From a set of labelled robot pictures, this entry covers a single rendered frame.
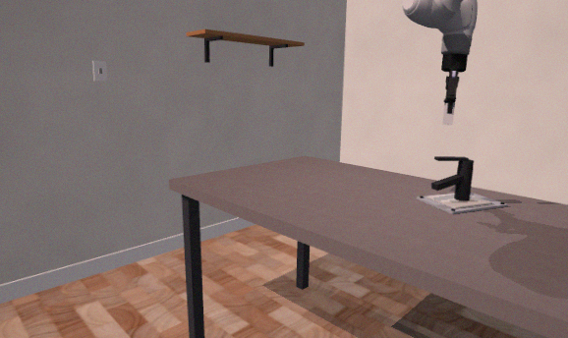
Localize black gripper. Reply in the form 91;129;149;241
441;53;468;125

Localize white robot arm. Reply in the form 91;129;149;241
402;0;478;55

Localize black faucet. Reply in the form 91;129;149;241
427;156;492;209

